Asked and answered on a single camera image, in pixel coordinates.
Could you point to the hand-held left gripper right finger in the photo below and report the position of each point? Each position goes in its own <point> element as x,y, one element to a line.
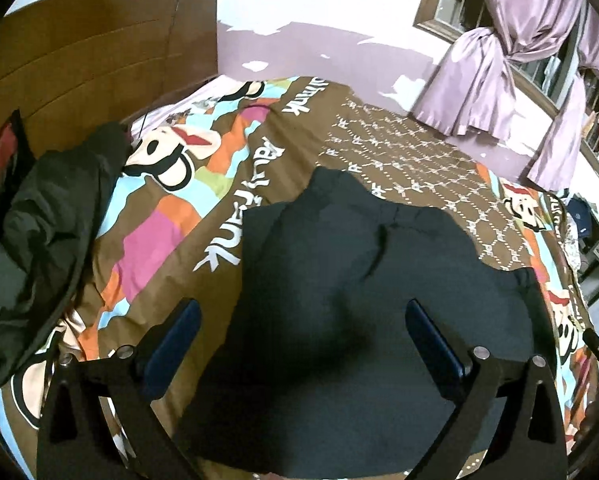
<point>437,350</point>

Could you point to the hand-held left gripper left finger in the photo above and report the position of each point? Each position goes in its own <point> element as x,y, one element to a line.
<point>172,355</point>

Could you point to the black sweater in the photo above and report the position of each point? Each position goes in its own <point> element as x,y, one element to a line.
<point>359,280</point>

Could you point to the dark blue cap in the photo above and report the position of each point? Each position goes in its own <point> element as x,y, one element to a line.
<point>581,217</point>

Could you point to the dark green jacket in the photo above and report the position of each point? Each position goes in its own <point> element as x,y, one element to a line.
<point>44,240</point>

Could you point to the cartoon printed bed sheet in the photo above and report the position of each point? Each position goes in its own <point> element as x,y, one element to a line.
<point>219,160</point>

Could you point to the tied purple curtain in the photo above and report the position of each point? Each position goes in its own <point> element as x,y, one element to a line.
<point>559,140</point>
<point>484,75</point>

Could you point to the red and black pillow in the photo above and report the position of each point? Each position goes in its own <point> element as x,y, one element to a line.
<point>2,152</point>

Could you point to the wooden headboard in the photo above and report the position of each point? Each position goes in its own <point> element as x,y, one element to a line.
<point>79,55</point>

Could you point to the purple curtains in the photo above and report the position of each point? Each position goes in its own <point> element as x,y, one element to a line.
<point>437,12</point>

